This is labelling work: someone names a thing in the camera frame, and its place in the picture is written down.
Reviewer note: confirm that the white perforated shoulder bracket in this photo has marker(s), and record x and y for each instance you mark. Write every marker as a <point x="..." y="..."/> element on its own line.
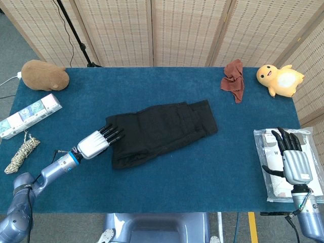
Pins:
<point x="107" y="235"/>
<point x="214" y="240"/>

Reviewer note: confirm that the black trousers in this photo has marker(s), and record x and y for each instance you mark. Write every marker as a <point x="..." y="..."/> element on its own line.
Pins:
<point x="164" y="126"/>

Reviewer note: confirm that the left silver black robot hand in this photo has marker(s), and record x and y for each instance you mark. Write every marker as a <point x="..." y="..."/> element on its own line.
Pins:
<point x="92" y="145"/>

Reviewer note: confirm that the black bar under table edge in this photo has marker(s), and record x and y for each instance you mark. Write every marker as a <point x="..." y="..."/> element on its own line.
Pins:
<point x="276" y="213"/>

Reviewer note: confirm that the yellow duck plush toy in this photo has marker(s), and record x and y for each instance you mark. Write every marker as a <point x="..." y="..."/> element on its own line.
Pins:
<point x="281" y="81"/>

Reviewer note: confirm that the rust brown cloth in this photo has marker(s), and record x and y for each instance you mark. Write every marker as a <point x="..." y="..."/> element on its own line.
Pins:
<point x="233" y="81"/>

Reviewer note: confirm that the blue-grey robot torso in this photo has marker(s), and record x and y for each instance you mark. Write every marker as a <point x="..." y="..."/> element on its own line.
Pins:
<point x="157" y="227"/>

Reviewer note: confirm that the white table leg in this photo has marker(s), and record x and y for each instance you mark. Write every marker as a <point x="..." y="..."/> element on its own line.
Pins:
<point x="220" y="225"/>

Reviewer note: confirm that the brown capybara plush toy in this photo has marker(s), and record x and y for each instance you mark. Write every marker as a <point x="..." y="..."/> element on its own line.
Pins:
<point x="43" y="76"/>

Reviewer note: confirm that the blue table mat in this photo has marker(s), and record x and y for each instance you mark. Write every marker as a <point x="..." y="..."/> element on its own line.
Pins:
<point x="152" y="83"/>

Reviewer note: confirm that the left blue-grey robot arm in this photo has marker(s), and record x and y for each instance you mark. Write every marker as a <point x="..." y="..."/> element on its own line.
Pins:
<point x="53" y="172"/>

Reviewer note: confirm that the tissue multipack in plastic wrap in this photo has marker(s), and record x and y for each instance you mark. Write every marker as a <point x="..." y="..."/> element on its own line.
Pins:
<point x="27" y="114"/>

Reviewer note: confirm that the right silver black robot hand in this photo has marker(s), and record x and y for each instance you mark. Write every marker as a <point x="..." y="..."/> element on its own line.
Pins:
<point x="297" y="167"/>

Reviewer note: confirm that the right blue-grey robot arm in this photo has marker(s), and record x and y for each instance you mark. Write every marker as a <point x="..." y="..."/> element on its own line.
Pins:
<point x="310" y="217"/>

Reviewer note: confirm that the clear bag with white garment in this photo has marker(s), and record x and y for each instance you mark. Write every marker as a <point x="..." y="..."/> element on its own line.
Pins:
<point x="268" y="146"/>

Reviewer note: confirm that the black tripod stand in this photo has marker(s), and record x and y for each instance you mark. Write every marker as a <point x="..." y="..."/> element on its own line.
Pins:
<point x="76" y="35"/>

